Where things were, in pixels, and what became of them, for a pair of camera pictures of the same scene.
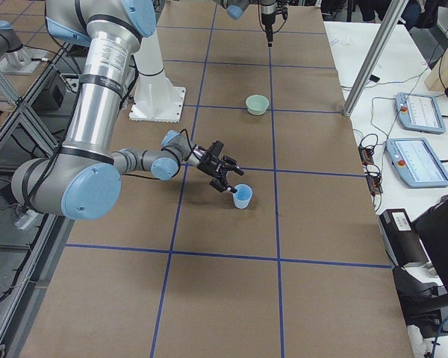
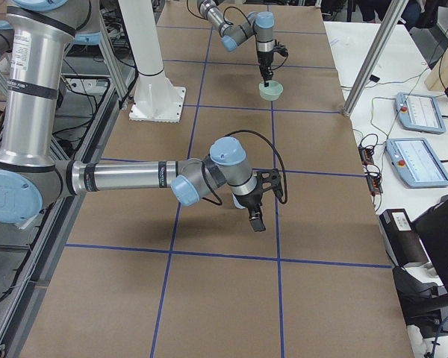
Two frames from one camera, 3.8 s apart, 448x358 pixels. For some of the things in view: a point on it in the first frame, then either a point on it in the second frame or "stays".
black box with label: (401, 238) stays
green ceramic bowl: (257, 104) to (272, 92)
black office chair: (436, 310) stays
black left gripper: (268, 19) to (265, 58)
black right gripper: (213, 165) to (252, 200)
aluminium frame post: (391, 17) stays
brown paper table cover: (293, 263) stays
